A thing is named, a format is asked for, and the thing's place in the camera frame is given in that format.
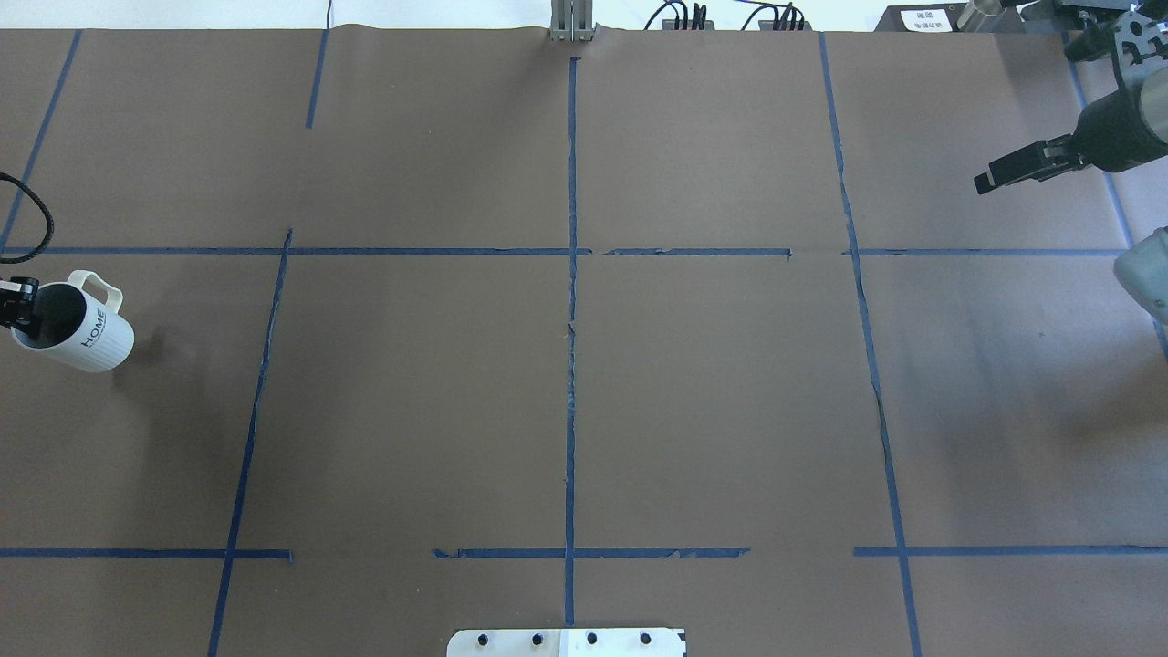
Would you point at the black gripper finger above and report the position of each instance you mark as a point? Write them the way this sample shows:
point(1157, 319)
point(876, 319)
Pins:
point(17, 303)

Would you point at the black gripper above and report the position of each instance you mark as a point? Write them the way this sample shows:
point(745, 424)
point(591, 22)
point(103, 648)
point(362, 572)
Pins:
point(1124, 137)

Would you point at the white ribbed mug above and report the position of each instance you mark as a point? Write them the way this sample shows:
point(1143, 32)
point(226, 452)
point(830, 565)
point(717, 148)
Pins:
point(80, 324)

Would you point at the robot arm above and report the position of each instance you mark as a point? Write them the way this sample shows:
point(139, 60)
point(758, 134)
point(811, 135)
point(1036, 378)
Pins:
point(1133, 41)

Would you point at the aluminium frame post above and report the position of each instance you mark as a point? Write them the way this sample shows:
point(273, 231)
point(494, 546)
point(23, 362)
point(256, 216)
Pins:
point(572, 21)

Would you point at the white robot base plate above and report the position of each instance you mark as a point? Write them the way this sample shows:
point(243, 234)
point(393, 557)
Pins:
point(619, 641)

